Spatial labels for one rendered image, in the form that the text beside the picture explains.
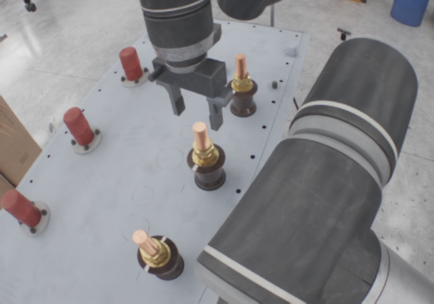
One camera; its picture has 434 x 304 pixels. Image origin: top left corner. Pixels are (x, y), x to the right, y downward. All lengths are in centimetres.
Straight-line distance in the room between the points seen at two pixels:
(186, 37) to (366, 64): 25
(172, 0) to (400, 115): 32
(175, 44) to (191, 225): 46
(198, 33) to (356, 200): 31
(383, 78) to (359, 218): 17
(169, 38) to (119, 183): 53
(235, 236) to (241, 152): 59
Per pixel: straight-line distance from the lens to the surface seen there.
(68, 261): 84
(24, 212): 88
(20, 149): 228
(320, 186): 27
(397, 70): 39
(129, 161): 90
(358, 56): 38
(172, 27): 43
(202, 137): 65
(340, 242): 27
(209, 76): 48
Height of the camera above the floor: 205
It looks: 51 degrees down
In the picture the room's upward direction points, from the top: 8 degrees counter-clockwise
